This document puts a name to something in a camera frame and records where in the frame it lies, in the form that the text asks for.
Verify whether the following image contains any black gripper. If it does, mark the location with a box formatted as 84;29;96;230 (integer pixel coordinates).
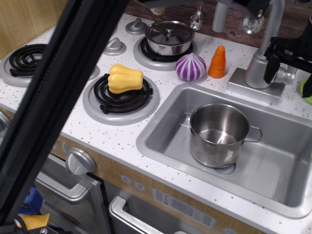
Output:
264;18;312;98

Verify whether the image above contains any silver faucet lever handle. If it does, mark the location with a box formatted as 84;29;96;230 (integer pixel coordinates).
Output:
274;66;298;85

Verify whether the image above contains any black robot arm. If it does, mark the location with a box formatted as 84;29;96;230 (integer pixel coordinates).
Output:
0;0;312;234

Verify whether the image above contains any green toy object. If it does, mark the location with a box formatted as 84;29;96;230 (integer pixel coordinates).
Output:
300;78;312;103

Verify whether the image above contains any silver toy faucet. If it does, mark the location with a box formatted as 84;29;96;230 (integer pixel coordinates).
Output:
227;0;287;105

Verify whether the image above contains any hanging clear ladle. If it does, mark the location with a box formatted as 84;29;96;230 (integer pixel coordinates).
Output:
241;15;265;34

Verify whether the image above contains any orange toy carrot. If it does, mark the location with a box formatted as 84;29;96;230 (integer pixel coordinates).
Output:
208;45;226;78

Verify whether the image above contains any tall steel pot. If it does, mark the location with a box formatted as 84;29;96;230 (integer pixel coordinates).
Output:
179;103;263;168

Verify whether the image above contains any grey toy sink basin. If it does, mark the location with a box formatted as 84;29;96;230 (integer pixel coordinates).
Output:
136;84;312;218

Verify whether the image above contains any purple striped toy onion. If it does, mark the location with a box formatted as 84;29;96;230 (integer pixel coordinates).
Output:
175;53;206;81

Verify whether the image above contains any hanging clear spoon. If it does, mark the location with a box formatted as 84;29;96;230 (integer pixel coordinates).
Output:
189;1;203;31

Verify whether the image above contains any lidded steel pan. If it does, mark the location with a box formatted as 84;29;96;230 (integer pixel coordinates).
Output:
145;20;195;56

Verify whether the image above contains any back right stove burner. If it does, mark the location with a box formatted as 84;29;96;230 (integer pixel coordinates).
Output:
133;37;198;71

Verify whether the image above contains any stove burner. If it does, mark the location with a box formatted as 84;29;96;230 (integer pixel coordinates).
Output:
133;37;198;71
82;74;159;126
0;44;47;87

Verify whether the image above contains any hanging perforated skimmer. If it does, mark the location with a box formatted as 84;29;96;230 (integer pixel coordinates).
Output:
150;7;167;16

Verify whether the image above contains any silver back stove knob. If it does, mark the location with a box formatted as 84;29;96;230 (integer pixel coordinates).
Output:
125;18;147;35

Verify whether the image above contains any silver stove knob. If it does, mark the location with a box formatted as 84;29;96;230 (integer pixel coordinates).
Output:
88;65;100;80
125;18;147;35
102;38;126;56

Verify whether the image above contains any front right stove burner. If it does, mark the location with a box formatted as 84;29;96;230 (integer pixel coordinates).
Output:
82;74;159;126

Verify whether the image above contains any yellow toy squash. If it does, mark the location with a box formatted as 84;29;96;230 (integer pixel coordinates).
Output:
108;64;143;94

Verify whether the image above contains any silver middle stove knob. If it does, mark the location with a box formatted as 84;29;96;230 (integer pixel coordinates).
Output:
102;38;126;56

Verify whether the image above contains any silver front stove knob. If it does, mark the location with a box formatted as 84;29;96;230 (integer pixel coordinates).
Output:
88;65;100;80

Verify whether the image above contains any silver oven dial knob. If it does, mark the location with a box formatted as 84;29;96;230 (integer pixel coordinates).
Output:
65;147;97;176

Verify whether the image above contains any front left stove burner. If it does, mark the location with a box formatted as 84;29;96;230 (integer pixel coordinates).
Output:
0;44;47;87

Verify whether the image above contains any blue object below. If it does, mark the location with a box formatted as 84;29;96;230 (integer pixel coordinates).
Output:
19;186;43;215

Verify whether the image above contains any yellow cloth below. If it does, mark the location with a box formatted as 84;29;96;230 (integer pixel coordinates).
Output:
15;213;50;231

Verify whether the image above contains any silver dishwasher door handle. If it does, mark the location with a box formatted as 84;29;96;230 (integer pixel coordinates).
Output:
109;196;162;234

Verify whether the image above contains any silver oven door handle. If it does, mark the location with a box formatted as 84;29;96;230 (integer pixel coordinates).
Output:
34;155;103;205

